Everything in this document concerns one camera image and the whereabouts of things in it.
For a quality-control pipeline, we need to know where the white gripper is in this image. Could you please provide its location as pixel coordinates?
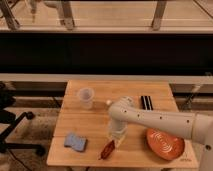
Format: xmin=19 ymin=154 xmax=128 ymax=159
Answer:
xmin=109 ymin=119 xmax=127 ymax=147

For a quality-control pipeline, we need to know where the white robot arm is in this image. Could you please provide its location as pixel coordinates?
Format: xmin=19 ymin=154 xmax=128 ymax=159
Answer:
xmin=107 ymin=96 xmax=213 ymax=171

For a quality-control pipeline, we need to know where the translucent ceramic cup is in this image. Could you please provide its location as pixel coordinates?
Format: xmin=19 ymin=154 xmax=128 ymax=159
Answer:
xmin=77 ymin=88 xmax=94 ymax=109

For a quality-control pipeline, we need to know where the white bottle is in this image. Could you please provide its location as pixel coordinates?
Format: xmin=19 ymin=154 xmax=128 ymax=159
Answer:
xmin=106 ymin=100 xmax=112 ymax=106

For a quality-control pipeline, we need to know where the wooden table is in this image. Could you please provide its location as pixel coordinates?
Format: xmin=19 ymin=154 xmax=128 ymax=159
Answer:
xmin=47 ymin=80 xmax=198 ymax=169

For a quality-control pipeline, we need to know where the blue sponge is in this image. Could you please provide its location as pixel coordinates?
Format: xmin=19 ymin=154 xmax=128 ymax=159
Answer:
xmin=64 ymin=133 xmax=87 ymax=152

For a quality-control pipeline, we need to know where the orange plate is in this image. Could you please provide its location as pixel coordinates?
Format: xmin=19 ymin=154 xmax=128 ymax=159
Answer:
xmin=146 ymin=129 xmax=185 ymax=161

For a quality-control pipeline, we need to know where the black office chair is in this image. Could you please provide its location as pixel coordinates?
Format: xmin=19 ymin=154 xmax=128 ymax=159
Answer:
xmin=0 ymin=82 xmax=45 ymax=156

